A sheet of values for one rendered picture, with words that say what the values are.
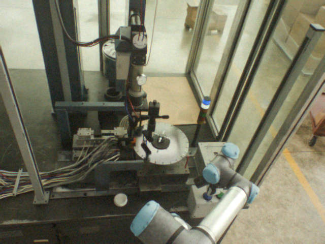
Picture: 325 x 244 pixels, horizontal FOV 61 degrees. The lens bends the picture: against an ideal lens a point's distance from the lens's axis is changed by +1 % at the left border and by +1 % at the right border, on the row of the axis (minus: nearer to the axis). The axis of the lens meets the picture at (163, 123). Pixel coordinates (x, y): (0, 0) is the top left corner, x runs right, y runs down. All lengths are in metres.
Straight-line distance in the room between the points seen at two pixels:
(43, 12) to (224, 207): 1.33
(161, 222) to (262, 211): 1.91
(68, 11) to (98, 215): 1.09
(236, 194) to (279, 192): 1.85
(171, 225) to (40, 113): 1.44
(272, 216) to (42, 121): 2.03
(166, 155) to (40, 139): 0.83
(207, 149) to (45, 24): 1.16
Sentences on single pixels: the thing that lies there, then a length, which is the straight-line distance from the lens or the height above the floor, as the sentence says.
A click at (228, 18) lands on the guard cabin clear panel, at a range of 1.93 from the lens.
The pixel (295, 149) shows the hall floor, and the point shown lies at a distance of 3.41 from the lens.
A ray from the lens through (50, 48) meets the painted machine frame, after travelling 1.79.
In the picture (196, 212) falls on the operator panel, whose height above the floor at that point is 0.81.
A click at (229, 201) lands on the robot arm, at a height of 1.28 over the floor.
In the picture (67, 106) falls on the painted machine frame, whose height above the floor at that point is 1.04.
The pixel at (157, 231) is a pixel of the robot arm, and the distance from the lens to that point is 0.86.
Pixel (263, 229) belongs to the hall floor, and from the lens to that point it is 2.62.
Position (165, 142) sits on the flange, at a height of 0.96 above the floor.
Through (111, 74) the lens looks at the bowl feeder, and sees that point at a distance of 2.05.
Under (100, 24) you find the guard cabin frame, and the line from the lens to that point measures 2.30.
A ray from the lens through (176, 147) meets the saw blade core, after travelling 1.57.
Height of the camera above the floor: 2.11
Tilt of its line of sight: 43 degrees down
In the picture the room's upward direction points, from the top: 10 degrees clockwise
